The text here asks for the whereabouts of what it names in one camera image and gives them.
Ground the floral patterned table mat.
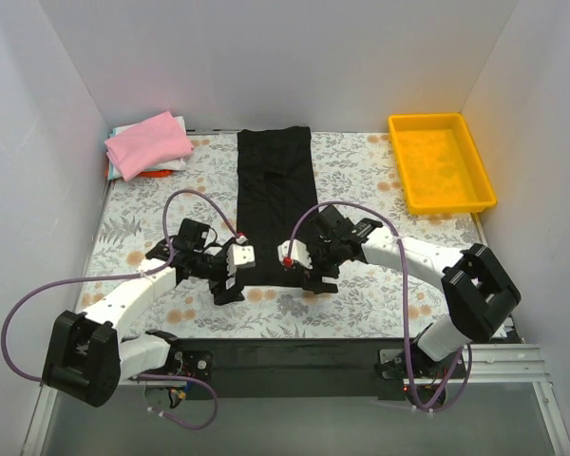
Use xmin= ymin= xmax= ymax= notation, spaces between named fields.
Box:
xmin=77 ymin=132 xmax=484 ymax=338

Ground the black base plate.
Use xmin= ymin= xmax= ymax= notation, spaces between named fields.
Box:
xmin=127 ymin=337 xmax=474 ymax=401

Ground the pink folded t-shirt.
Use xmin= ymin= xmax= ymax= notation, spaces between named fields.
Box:
xmin=104 ymin=110 xmax=195 ymax=182

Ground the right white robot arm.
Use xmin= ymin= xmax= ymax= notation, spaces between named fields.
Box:
xmin=279 ymin=201 xmax=522 ymax=378

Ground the teal folded t-shirt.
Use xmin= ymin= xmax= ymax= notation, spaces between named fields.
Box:
xmin=104 ymin=128 xmax=116 ymax=181

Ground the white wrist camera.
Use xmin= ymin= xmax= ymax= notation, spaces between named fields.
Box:
xmin=226 ymin=243 xmax=256 ymax=276
xmin=277 ymin=239 xmax=313 ymax=270

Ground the yellow plastic tray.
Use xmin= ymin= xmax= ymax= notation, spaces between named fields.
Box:
xmin=388 ymin=113 xmax=498 ymax=216

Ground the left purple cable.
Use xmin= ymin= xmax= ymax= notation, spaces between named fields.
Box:
xmin=0 ymin=189 xmax=248 ymax=431

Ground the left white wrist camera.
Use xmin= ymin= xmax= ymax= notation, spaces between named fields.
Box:
xmin=226 ymin=243 xmax=256 ymax=276

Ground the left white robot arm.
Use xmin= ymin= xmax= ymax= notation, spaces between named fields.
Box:
xmin=42 ymin=218 xmax=256 ymax=407

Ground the black t-shirt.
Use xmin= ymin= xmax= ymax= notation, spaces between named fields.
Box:
xmin=237 ymin=126 xmax=317 ymax=288

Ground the orange folded t-shirt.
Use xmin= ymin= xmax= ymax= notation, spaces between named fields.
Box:
xmin=104 ymin=167 xmax=173 ymax=181

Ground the aluminium frame rail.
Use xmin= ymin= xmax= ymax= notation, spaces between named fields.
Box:
xmin=120 ymin=344 xmax=548 ymax=384

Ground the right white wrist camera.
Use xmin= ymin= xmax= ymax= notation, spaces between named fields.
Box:
xmin=277 ymin=239 xmax=313 ymax=270

